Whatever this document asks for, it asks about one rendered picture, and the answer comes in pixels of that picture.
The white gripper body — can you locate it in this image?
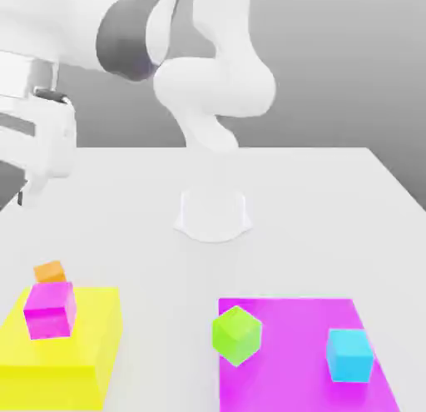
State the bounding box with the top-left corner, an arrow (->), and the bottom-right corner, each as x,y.
0,94 -> 78,187

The small orange cube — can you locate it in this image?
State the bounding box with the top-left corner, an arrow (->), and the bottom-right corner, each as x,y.
32,260 -> 68,284

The small magenta cube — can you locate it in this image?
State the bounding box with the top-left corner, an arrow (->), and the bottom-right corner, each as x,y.
22,280 -> 78,341

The small green cube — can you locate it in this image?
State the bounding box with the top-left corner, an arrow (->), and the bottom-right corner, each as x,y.
211,305 -> 264,369

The small cyan cube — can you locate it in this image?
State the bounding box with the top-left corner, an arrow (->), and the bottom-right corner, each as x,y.
324,328 -> 376,384

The large yellow box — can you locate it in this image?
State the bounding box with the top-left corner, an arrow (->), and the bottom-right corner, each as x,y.
0,286 -> 124,412

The large magenta box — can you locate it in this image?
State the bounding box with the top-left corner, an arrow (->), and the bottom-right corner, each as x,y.
217,296 -> 403,412

